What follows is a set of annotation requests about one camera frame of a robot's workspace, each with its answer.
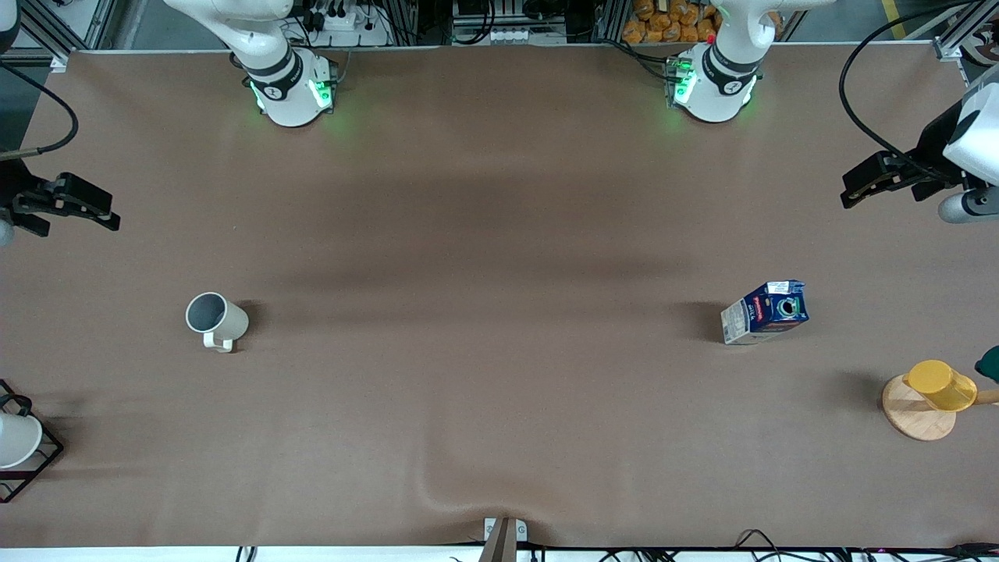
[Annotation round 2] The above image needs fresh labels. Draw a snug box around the grey camera stand pole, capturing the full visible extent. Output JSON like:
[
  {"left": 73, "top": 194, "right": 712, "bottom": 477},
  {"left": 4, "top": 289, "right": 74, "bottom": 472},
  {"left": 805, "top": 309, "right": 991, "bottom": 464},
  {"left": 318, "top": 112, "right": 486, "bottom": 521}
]
[{"left": 478, "top": 519, "right": 517, "bottom": 562}]

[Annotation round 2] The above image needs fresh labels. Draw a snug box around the white mug with handle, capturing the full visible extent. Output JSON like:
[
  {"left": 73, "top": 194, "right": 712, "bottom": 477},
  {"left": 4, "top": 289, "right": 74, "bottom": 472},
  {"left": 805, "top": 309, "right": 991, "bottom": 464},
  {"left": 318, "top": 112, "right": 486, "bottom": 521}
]
[{"left": 185, "top": 292, "right": 250, "bottom": 354}]

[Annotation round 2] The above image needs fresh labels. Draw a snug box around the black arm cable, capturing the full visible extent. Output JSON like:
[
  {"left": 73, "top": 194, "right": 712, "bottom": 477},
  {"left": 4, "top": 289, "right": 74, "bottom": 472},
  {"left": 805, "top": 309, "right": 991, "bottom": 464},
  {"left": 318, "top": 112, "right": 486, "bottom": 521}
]
[
  {"left": 0, "top": 62, "right": 80, "bottom": 161},
  {"left": 839, "top": 2, "right": 976, "bottom": 184}
]

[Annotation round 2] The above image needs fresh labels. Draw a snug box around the white cup in rack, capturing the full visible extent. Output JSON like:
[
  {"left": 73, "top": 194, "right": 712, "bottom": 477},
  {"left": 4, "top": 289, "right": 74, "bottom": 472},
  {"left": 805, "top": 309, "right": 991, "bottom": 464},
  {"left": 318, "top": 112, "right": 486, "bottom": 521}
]
[{"left": 0, "top": 411, "right": 43, "bottom": 469}]

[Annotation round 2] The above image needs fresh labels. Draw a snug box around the blue Pascual milk carton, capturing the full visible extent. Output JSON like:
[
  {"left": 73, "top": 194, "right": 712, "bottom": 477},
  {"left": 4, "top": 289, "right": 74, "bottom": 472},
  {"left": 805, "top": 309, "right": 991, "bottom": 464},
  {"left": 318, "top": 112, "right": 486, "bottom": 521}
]
[{"left": 720, "top": 280, "right": 809, "bottom": 345}]

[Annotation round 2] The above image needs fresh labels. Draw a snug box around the black wire rack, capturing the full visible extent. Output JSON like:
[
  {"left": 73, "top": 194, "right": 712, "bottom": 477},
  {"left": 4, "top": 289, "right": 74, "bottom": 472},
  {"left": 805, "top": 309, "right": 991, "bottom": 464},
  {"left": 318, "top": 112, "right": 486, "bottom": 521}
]
[{"left": 0, "top": 380, "right": 65, "bottom": 503}]

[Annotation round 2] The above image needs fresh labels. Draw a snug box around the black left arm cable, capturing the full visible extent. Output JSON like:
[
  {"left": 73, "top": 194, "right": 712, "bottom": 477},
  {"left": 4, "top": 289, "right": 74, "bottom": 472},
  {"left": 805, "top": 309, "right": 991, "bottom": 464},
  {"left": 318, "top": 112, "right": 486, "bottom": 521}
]
[{"left": 839, "top": 2, "right": 976, "bottom": 184}]

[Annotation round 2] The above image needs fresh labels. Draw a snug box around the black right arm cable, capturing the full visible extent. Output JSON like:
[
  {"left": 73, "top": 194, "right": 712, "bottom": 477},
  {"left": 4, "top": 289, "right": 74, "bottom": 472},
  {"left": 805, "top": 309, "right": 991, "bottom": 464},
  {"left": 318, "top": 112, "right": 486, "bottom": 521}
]
[{"left": 0, "top": 62, "right": 80, "bottom": 161}]

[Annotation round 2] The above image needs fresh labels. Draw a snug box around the yellow plastic cup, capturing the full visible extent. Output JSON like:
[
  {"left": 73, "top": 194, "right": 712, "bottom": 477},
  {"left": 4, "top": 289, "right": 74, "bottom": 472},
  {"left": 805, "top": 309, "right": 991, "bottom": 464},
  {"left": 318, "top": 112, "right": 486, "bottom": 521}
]
[{"left": 904, "top": 360, "right": 978, "bottom": 412}]

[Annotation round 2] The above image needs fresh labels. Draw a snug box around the brown table cover sheet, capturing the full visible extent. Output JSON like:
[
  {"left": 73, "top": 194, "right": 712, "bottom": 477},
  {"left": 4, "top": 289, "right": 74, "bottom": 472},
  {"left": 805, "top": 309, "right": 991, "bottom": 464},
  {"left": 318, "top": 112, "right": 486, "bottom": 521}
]
[{"left": 0, "top": 43, "right": 999, "bottom": 549}]

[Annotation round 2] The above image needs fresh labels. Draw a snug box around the metal table clamp bracket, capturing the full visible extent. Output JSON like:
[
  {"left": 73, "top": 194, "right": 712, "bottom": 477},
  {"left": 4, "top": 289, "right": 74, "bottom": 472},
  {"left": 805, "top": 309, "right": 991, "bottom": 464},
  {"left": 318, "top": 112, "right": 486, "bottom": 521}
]
[{"left": 484, "top": 517, "right": 528, "bottom": 543}]

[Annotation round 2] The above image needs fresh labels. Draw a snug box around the white power strip with plugs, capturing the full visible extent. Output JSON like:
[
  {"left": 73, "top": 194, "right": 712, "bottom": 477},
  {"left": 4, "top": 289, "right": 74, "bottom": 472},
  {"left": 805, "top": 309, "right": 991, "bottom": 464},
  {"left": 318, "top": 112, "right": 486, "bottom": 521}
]
[{"left": 300, "top": 0, "right": 393, "bottom": 48}]

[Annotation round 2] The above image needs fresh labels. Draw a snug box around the aluminium frame post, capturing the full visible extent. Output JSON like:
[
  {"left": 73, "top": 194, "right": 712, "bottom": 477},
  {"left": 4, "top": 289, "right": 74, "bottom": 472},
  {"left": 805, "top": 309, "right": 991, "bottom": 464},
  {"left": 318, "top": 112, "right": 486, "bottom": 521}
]
[
  {"left": 16, "top": 0, "right": 118, "bottom": 73},
  {"left": 933, "top": 0, "right": 999, "bottom": 63}
]

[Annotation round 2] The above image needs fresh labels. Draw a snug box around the orange snack packets pile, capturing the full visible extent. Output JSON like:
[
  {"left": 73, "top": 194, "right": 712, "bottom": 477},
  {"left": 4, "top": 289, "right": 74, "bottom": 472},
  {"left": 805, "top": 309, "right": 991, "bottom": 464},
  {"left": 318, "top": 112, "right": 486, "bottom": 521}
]
[{"left": 622, "top": 0, "right": 783, "bottom": 44}]

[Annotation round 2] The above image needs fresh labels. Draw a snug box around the wooden round mug stand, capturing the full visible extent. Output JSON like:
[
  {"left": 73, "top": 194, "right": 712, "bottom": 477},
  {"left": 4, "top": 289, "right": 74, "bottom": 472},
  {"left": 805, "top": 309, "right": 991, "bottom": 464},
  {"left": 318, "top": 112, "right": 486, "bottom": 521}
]
[{"left": 882, "top": 375, "right": 999, "bottom": 442}]

